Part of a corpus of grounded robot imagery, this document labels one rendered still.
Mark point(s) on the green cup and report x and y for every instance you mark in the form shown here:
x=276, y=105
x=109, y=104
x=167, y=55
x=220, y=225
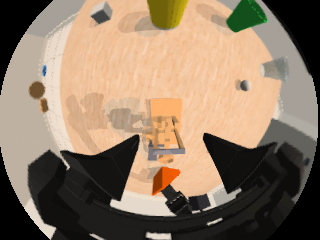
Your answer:
x=245, y=15

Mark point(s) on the yellow mug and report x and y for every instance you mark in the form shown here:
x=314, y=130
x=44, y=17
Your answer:
x=166, y=14

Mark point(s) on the clear plastic cup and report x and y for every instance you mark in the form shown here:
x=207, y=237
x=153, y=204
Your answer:
x=278, y=69

